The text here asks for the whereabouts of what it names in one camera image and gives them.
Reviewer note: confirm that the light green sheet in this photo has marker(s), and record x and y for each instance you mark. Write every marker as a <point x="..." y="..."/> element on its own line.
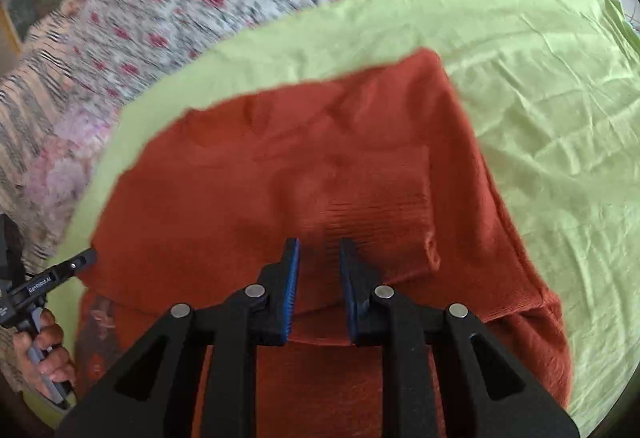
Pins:
<point x="550" y="117"/>

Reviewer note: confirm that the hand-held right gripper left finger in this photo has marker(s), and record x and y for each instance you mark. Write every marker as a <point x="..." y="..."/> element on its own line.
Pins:
<point x="291" y="288"/>

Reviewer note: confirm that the striped patterned blanket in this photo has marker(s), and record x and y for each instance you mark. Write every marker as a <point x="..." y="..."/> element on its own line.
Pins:
<point x="30" y="82"/>

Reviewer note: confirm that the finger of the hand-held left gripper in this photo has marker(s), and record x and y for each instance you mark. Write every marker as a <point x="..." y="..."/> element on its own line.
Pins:
<point x="70" y="265"/>

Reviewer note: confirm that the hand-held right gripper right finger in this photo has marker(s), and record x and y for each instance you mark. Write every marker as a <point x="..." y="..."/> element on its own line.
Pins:
<point x="348" y="288"/>

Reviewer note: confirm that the person's left hand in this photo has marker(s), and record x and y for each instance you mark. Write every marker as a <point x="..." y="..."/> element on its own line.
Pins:
<point x="52" y="353"/>

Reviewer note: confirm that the rust orange garment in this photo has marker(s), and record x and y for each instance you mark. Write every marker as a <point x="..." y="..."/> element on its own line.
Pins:
<point x="280" y="178"/>

